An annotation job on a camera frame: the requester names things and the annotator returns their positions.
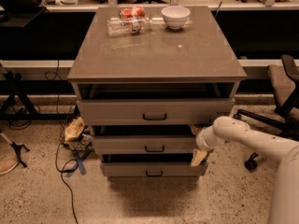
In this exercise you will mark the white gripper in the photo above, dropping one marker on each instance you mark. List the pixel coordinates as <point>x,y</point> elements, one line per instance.
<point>201,141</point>

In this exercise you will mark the grey drawer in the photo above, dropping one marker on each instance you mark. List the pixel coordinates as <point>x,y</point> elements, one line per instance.
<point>154,112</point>
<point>144,139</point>
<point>151,165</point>

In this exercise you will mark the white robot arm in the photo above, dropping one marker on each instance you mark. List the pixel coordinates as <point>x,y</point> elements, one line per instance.
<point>284,208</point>

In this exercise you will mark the grey drawer cabinet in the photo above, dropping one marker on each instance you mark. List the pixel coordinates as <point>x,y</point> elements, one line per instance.
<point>193,62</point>

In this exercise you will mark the grey bottom drawer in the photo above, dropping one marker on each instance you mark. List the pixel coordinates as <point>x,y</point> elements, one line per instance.
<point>151,165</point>

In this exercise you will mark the grey top drawer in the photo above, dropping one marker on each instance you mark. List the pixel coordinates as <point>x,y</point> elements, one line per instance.
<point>154,112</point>

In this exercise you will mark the black office chair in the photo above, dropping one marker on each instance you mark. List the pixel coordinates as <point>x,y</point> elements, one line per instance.
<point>285,83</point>

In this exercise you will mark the white ceramic bowl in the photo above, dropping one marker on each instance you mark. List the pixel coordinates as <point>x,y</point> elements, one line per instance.
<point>175,16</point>

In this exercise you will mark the clear plastic bottle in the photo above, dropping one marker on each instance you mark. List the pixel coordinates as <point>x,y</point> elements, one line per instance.
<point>127,26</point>

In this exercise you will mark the red soda can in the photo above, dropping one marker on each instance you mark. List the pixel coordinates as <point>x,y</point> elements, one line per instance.
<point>132,12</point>

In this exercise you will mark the black tripod stand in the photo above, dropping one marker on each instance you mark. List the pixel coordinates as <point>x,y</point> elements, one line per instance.
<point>17,148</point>

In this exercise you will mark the black table frame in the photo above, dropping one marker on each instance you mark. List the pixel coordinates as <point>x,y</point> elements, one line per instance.
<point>29,111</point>

